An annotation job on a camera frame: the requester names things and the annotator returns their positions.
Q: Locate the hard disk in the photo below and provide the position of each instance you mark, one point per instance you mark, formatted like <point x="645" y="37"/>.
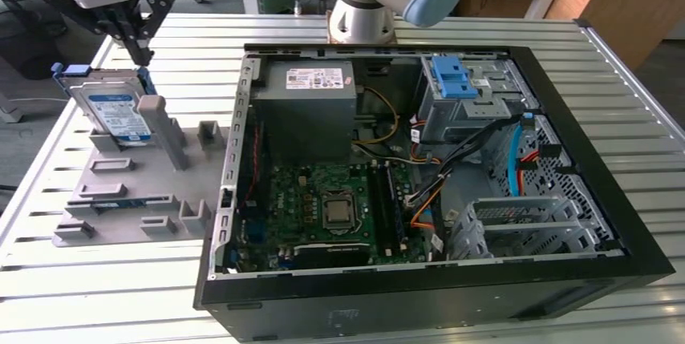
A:
<point x="115" y="113"/>

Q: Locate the silver disk bay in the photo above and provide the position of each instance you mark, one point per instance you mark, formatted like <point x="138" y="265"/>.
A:
<point x="525" y="201"/>

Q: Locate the grey metal foot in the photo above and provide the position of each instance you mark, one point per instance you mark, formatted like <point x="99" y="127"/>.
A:
<point x="11" y="113"/>

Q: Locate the grey power supply unit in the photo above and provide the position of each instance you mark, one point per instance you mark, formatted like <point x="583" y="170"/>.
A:
<point x="305" y="119"/>

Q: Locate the grey parts rack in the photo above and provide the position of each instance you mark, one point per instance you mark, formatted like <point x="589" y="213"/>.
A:
<point x="150" y="181"/>

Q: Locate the green motherboard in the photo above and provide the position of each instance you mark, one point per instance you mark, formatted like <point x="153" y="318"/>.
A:
<point x="300" y="183"/>

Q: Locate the blue plastic drive latch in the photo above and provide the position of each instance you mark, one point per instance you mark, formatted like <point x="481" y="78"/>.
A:
<point x="452" y="79"/>

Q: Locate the CPU socket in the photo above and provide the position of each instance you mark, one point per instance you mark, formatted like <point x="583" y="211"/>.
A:
<point x="338" y="194"/>

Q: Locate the CPU with silver top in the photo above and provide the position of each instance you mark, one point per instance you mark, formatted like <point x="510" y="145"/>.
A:
<point x="338" y="211"/>

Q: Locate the silver drive cage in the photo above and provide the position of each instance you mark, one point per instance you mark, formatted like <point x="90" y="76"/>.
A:
<point x="470" y="119"/>

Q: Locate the black RAM stick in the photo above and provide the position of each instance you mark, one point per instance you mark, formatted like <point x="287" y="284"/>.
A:
<point x="396" y="207"/>

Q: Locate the black graphics card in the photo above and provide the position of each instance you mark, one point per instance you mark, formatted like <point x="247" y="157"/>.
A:
<point x="332" y="254"/>

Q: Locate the wooden cabinet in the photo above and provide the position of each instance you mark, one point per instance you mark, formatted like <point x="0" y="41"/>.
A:
<point x="632" y="7"/>

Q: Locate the black PC case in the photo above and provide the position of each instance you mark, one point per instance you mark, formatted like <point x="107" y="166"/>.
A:
<point x="428" y="308"/>

